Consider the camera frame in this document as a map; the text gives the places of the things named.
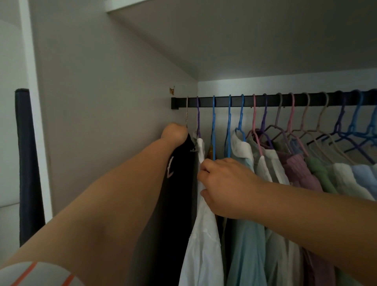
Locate person's left hand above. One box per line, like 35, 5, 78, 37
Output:
160, 123, 189, 148

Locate person's right hand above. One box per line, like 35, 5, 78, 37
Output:
196, 158, 265, 220

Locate white t-shirt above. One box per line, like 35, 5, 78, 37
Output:
254, 153, 291, 286

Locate blue plastic hanger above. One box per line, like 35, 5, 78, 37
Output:
210, 95, 218, 161
224, 95, 233, 158
234, 94, 248, 142
322, 90, 377, 154
344, 104, 377, 154

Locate white floral blouse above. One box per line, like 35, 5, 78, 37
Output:
265, 148, 302, 286

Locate black sheer top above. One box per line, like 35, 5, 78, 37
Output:
156, 134, 201, 286

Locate white puff-sleeve blouse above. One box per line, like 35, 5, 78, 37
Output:
178, 137, 225, 286

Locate mauve pink shorts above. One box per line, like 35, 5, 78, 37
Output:
276, 150, 336, 286

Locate white wardrobe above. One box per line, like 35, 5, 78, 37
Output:
17, 0, 377, 286

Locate green shorts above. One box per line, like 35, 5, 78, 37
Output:
305, 156, 338, 195

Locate mauve grey plastic hanger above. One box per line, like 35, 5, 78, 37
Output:
264, 93, 294, 154

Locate person's right forearm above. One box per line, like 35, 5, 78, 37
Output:
247, 180, 377, 286

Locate person's left forearm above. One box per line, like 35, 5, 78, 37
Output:
0, 138, 183, 286

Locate grey red striped pajama shirt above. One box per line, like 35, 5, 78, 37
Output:
0, 261, 86, 286

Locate black clothes rail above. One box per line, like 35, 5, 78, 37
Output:
171, 90, 377, 110

